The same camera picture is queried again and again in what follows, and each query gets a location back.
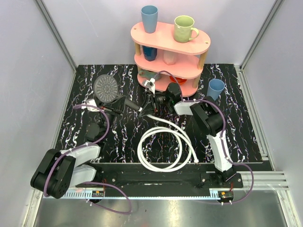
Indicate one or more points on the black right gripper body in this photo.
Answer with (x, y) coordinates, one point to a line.
(160, 99)

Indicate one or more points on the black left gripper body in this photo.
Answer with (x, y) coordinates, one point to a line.
(113, 107)

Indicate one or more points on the grey shower head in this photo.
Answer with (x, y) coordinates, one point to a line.
(105, 90)

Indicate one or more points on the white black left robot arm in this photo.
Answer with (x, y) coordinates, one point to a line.
(61, 169)

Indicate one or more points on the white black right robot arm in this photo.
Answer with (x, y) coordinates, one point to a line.
(210, 121)

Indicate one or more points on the orange bowl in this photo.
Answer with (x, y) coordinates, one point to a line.
(177, 80)

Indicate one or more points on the teal ceramic mug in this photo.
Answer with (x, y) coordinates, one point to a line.
(149, 74)

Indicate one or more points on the pink faceted cup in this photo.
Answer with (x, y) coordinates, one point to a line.
(169, 57)

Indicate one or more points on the pink three-tier shelf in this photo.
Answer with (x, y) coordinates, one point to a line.
(183, 60)

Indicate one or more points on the dark blue cup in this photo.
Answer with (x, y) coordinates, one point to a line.
(150, 53)

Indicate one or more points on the blue cup on table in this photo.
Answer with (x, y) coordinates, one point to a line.
(215, 88)

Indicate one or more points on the green mug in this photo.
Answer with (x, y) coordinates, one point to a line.
(184, 30)

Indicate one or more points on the blue cup on shelf top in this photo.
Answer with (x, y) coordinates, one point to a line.
(149, 18)

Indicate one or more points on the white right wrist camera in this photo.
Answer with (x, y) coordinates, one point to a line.
(150, 85)

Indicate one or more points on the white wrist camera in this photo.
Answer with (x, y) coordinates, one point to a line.
(92, 104)
(150, 85)

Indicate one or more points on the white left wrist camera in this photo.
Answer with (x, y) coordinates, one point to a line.
(92, 104)

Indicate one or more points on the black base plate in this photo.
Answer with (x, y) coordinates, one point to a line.
(193, 180)

